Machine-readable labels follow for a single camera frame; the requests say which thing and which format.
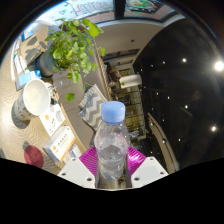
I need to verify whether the green potted plant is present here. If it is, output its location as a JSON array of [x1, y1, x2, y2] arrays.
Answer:
[[34, 18, 107, 103]]

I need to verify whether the clear blue-capped water bottle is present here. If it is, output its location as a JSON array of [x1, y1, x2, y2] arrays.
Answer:
[[93, 100, 131, 183]]

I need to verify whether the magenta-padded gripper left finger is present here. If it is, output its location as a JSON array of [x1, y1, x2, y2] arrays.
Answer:
[[57, 145, 100, 190]]

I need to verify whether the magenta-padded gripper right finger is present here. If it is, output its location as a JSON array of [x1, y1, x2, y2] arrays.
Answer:
[[124, 145, 170, 190]]

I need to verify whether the grey curved sofa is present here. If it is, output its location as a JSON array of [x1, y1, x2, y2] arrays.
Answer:
[[53, 49, 113, 151]]

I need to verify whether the white orange carton box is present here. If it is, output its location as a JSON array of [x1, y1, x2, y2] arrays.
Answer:
[[42, 125, 77, 163]]

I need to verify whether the group of ceiling lights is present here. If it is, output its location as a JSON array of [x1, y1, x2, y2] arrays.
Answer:
[[161, 58, 224, 144]]

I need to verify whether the flat round red coaster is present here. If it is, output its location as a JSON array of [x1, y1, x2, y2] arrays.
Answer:
[[23, 144, 45, 169]]

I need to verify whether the small white blue box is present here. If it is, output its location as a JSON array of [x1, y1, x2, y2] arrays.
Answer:
[[63, 143, 83, 164]]

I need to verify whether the brown card with leaf shapes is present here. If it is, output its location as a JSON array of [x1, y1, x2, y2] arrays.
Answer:
[[19, 31, 48, 66]]

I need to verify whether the grey zigzag cushion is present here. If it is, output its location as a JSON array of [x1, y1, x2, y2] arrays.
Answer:
[[78, 83, 109, 133]]

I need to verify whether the person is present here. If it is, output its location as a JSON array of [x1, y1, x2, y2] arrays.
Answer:
[[108, 69, 123, 83]]

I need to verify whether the white printed mug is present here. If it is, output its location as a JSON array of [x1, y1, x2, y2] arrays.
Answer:
[[12, 78, 53, 122]]

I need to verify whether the white printed booklet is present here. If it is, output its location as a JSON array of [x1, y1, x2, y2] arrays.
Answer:
[[38, 103, 67, 137]]

